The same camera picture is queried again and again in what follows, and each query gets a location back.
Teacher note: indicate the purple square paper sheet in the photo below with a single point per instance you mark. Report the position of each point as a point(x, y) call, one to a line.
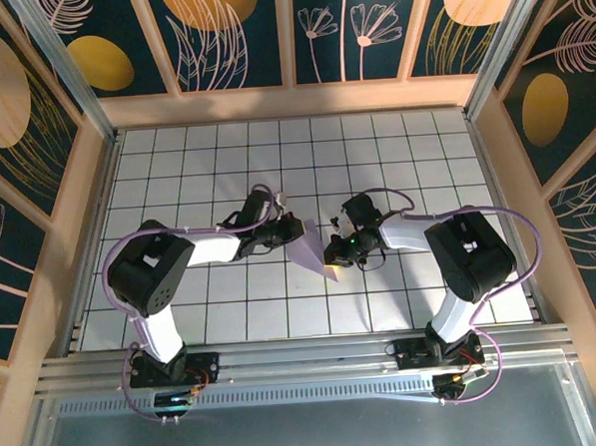
point(307, 252)

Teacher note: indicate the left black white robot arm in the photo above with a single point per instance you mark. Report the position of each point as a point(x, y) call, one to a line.
point(151, 275)

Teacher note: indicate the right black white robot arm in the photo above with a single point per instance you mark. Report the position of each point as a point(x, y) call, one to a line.
point(472, 259)

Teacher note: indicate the grey metal sheet panel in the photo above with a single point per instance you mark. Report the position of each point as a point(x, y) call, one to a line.
point(309, 432)

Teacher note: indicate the aluminium mounting rail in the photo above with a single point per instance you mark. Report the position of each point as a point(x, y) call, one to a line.
point(305, 357)

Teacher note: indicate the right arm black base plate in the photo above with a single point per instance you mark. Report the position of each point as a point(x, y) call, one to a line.
point(410, 352)

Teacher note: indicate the aluminium table side rail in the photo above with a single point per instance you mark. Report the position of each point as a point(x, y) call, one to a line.
point(98, 218)
point(500, 172)

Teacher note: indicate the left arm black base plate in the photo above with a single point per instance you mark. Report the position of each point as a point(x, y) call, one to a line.
point(205, 368)

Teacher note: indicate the aluminium frame post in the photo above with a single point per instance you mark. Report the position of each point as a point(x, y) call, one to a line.
point(70, 75)
point(504, 47)

